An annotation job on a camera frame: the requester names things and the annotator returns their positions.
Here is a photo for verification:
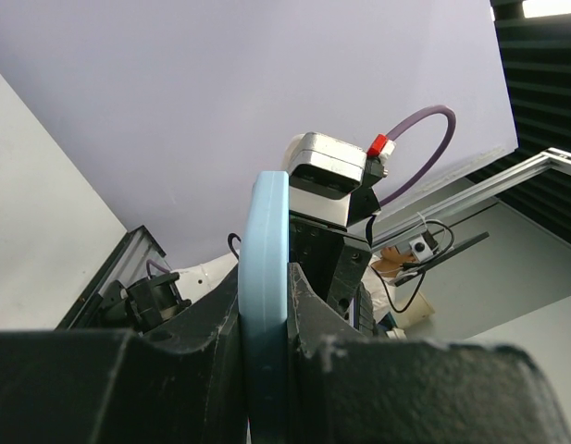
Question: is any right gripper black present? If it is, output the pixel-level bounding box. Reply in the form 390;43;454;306
290;213;373;333

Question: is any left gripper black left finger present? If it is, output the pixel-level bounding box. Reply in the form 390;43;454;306
0;271;246;443

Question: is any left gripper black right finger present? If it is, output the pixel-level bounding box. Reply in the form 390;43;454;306
287;264;571;443

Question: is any phone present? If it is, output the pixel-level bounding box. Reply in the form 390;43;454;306
238;171;289;443

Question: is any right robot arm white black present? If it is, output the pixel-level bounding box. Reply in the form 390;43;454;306
98;215;373;333

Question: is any black slatted ceiling panel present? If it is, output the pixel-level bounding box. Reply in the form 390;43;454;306
469;1;571;244

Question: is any ceiling light strip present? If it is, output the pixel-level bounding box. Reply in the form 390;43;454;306
522;0;571;19

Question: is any aluminium frame profile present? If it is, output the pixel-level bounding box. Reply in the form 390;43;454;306
371;147;571;253

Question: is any overhead camera on bracket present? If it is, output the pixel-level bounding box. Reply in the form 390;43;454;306
391;231;490;287

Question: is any aluminium front rail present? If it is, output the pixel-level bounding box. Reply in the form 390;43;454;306
56;226;169;329

